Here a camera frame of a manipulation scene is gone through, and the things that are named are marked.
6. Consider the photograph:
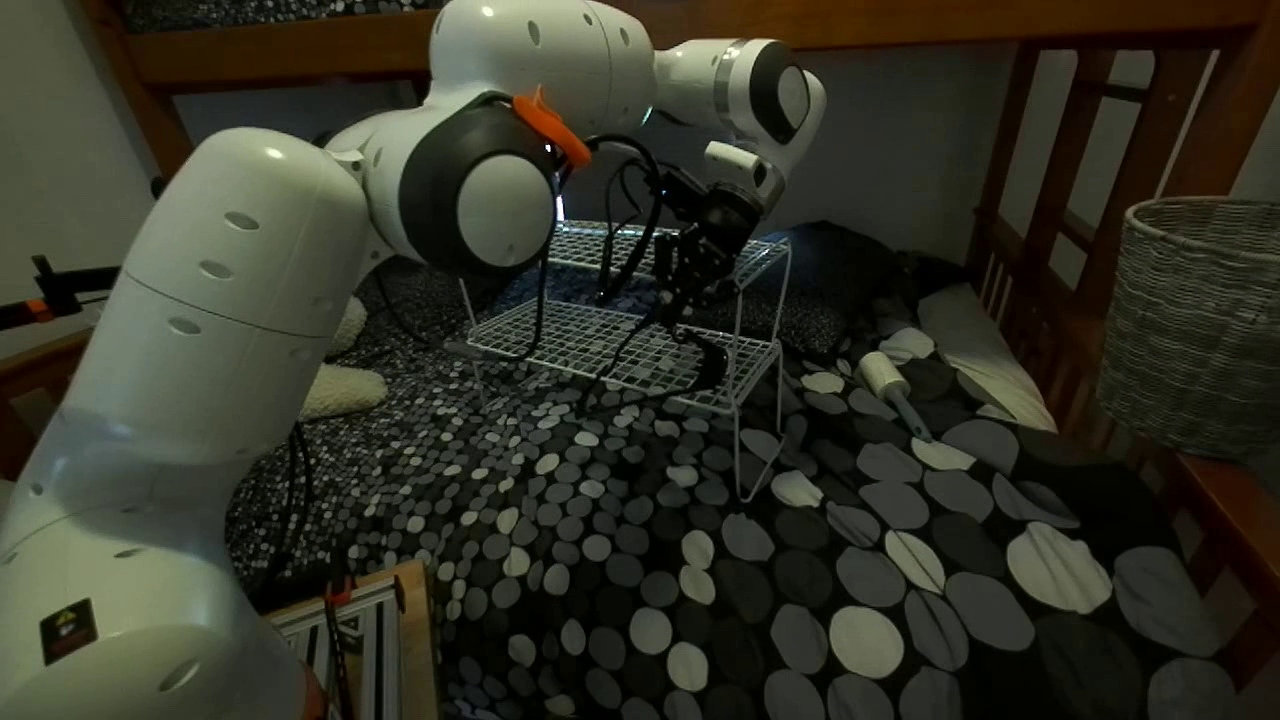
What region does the wooden bunk bed frame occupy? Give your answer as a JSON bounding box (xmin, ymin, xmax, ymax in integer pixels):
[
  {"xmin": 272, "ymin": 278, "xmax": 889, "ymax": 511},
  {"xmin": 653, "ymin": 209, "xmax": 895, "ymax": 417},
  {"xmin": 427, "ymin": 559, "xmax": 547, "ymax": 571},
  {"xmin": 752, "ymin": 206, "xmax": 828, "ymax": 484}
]
[{"xmin": 71, "ymin": 0, "xmax": 1280, "ymax": 697}]

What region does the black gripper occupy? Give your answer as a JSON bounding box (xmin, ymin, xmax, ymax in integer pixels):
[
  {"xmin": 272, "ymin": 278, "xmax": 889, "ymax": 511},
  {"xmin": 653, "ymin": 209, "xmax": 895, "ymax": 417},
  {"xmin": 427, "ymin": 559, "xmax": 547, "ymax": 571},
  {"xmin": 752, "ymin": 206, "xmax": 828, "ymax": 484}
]
[{"xmin": 656, "ymin": 196, "xmax": 768, "ymax": 333}]

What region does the black grey spotted duvet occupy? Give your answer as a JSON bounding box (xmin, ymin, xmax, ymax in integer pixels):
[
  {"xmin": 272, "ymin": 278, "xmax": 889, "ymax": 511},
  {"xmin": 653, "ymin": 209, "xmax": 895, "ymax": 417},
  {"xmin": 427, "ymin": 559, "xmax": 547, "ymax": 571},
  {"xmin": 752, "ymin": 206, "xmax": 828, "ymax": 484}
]
[{"xmin": 219, "ymin": 251, "xmax": 1280, "ymax": 720}]

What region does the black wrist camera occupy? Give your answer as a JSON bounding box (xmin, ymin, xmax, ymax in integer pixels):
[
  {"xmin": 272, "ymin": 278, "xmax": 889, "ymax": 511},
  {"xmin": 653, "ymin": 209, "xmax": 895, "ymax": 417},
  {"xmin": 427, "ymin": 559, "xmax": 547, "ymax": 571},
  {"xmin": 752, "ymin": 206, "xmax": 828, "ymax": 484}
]
[{"xmin": 644, "ymin": 163, "xmax": 729, "ymax": 222}]

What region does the grey wicker laundry basket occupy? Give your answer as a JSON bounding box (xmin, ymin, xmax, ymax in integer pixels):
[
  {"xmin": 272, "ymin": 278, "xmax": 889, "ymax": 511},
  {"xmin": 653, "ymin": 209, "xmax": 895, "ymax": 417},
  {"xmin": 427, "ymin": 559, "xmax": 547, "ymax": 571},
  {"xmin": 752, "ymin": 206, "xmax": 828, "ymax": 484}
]
[{"xmin": 1093, "ymin": 194, "xmax": 1280, "ymax": 465}]

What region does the cream fleece blanket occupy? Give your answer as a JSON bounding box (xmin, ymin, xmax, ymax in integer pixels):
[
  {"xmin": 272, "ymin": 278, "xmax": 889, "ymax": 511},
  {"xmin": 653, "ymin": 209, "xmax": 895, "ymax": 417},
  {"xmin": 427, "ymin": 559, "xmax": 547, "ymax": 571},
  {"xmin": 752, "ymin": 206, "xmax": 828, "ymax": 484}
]
[{"xmin": 292, "ymin": 292, "xmax": 398, "ymax": 424}]

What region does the black coat hanger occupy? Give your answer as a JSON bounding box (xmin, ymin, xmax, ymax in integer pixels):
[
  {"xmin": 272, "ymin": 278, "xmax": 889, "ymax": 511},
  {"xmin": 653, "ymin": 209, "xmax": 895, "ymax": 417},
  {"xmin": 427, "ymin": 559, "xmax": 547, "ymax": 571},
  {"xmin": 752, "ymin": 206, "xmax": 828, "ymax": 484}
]
[{"xmin": 572, "ymin": 315, "xmax": 740, "ymax": 422}]

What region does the white pillow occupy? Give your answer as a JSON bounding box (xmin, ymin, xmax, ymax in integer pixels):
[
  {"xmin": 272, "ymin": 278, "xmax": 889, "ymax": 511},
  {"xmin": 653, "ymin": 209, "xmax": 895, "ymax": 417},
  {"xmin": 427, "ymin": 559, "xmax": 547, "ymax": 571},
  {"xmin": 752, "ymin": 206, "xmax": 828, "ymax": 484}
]
[{"xmin": 915, "ymin": 279, "xmax": 1066, "ymax": 442}]

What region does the white two-tier wire rack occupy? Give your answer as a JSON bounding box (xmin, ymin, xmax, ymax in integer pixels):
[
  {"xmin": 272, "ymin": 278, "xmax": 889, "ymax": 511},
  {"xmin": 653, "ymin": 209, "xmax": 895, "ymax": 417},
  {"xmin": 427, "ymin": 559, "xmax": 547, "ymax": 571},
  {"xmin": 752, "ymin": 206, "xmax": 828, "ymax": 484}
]
[{"xmin": 455, "ymin": 215, "xmax": 799, "ymax": 508}]

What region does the black orange clamp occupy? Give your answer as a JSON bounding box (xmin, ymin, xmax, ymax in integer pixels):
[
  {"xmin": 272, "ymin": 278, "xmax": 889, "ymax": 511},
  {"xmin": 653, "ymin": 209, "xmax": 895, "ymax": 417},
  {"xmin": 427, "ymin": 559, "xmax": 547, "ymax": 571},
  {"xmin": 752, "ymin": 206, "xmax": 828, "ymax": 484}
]
[{"xmin": 0, "ymin": 251, "xmax": 120, "ymax": 333}]

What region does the black pillow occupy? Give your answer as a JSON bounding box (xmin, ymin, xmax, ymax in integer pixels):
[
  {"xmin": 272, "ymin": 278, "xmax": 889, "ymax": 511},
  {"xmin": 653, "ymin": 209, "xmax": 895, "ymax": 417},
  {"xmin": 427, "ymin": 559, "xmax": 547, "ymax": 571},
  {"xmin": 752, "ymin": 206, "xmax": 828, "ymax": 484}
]
[{"xmin": 781, "ymin": 215, "xmax": 936, "ymax": 356}]

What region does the white lint roller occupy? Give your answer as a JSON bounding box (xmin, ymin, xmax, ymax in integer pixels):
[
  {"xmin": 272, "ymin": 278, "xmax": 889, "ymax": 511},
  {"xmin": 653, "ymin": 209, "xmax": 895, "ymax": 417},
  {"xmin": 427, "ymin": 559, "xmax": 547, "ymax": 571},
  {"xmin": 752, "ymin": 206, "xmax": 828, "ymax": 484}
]
[{"xmin": 853, "ymin": 348, "xmax": 939, "ymax": 442}]

